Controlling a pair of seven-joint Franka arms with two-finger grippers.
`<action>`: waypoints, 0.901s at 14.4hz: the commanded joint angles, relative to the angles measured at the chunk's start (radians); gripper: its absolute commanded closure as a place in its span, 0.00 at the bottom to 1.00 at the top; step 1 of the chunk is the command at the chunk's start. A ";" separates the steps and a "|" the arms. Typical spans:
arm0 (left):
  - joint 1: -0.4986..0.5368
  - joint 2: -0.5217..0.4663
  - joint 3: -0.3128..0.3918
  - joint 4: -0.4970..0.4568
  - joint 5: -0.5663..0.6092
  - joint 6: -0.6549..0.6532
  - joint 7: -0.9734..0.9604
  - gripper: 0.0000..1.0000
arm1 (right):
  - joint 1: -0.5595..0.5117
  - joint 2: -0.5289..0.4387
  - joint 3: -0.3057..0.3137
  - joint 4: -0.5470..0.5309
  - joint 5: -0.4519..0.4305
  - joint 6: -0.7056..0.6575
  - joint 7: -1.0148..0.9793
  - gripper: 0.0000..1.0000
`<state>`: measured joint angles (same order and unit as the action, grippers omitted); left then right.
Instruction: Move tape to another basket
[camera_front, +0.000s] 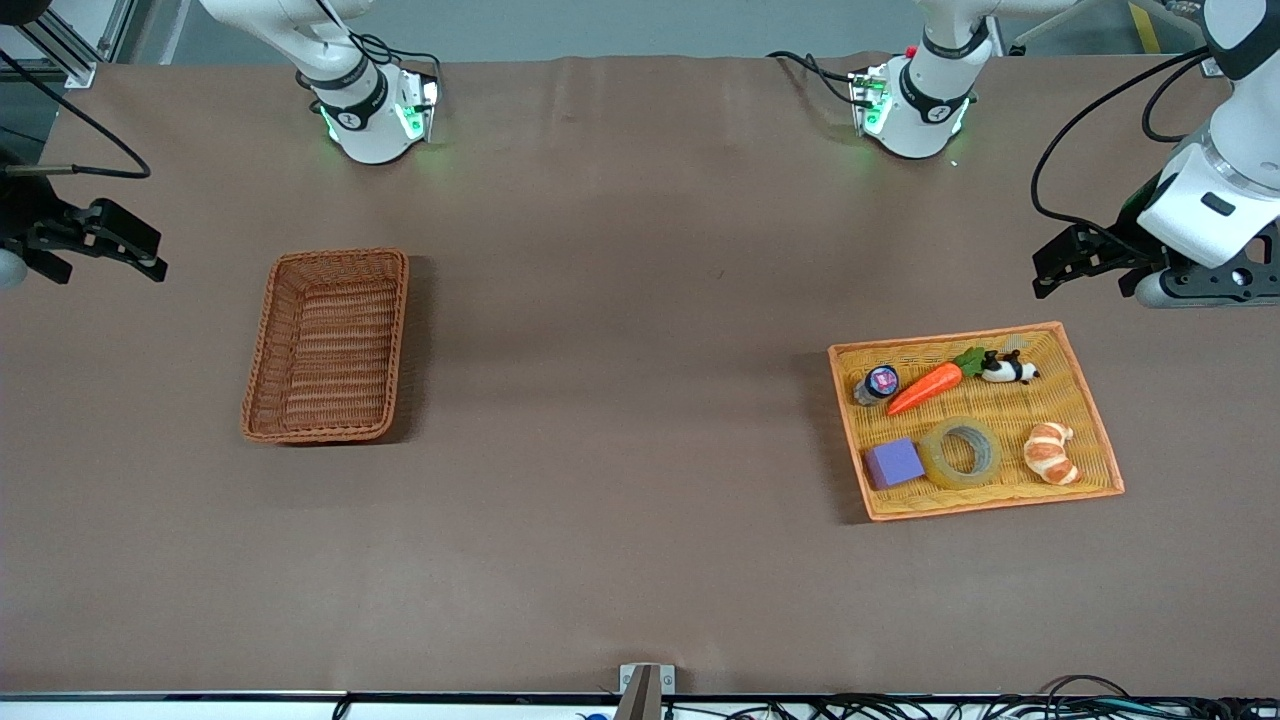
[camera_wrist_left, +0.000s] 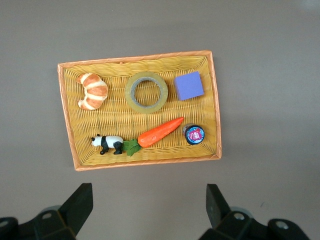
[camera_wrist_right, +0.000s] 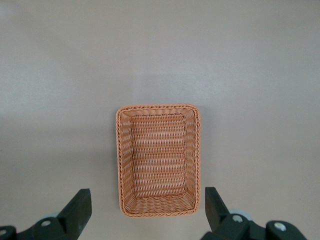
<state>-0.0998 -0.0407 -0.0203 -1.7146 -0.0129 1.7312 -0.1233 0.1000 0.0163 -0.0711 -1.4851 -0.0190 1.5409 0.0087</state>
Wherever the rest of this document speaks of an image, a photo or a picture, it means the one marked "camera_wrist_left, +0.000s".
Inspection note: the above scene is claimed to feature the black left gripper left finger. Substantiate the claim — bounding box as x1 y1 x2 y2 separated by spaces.
0 183 94 240

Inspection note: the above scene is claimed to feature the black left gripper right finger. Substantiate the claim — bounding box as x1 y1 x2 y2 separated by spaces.
199 184 312 240

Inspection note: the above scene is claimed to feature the clear yellowish tape roll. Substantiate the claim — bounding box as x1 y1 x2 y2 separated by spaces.
124 71 169 114

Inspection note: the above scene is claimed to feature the yellow wicker basket orange rim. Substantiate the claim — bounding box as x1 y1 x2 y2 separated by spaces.
56 49 223 172

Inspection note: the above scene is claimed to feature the toy panda figurine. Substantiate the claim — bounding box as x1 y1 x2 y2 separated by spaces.
90 134 124 156

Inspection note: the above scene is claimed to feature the small jar blue lid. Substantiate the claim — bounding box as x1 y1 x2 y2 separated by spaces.
181 122 206 146

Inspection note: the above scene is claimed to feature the orange toy carrot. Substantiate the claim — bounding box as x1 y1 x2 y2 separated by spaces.
121 116 185 157

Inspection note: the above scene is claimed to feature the toy croissant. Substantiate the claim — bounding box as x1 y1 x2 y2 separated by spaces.
76 72 109 111

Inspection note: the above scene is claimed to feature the purple foam cube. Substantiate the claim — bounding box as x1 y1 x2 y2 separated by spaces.
173 70 205 102

